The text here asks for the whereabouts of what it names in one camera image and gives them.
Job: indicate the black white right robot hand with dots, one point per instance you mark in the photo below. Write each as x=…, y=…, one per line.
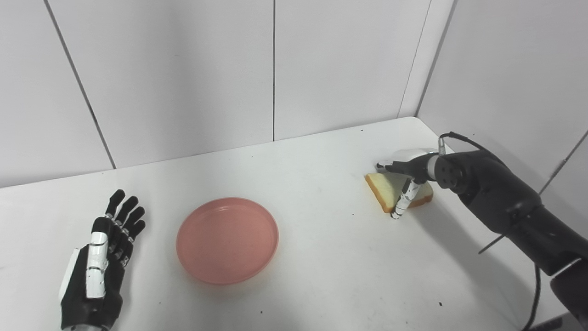
x=413, y=168

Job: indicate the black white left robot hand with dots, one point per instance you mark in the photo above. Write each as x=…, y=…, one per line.
x=110, y=294

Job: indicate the slice of white bread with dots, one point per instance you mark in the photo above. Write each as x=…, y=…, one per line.
x=388, y=191

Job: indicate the pink round plate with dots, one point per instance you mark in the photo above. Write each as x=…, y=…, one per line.
x=227, y=241

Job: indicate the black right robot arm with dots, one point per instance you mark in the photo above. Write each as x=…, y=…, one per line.
x=500, y=197

